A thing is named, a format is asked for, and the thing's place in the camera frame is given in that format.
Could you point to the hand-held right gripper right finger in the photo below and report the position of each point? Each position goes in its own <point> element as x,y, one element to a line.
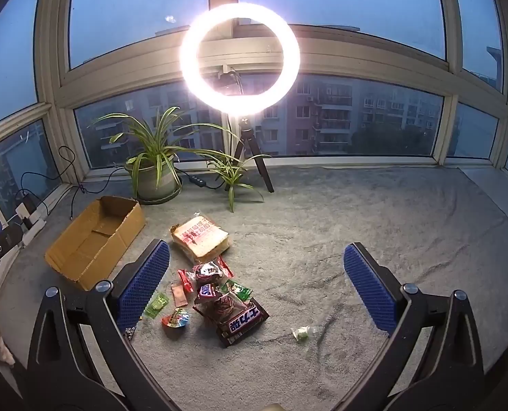
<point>368,287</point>

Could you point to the blue snack bar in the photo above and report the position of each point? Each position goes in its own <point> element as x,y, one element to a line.
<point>206,292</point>

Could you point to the light green candy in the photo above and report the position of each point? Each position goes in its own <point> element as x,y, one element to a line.
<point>157,304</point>

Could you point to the large brown chocolate bar bag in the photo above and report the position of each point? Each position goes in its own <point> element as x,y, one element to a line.
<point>241,323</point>

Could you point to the small spider plant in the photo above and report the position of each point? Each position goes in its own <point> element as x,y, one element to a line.
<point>230,175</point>

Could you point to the black tripod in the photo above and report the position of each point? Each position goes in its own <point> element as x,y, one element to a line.
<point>254,145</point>

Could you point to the pale green wrapped candy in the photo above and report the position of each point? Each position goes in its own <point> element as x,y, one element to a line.
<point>301,334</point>

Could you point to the red packet of dark snack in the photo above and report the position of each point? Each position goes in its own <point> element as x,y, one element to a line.
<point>206,270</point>
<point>221,305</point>

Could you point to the green snack packet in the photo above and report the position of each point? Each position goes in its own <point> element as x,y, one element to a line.
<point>239,291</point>

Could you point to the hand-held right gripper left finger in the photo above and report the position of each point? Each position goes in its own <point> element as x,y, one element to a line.
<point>147,275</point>

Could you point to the bagged sliced bread loaf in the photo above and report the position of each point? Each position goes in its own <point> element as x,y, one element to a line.
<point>200,239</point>

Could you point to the yellow-green snack packet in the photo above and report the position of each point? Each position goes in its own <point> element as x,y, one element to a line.
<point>175,317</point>

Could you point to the small dark snack packet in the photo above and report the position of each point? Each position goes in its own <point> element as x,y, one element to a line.
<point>130,333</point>

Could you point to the white power strip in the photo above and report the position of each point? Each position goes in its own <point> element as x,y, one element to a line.
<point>31,220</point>

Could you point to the pink striped sachet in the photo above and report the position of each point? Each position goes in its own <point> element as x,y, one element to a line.
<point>179,296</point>

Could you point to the cardboard box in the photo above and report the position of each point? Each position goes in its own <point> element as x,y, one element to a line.
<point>91,244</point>

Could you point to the large potted spider plant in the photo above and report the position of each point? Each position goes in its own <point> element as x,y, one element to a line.
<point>155,177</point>

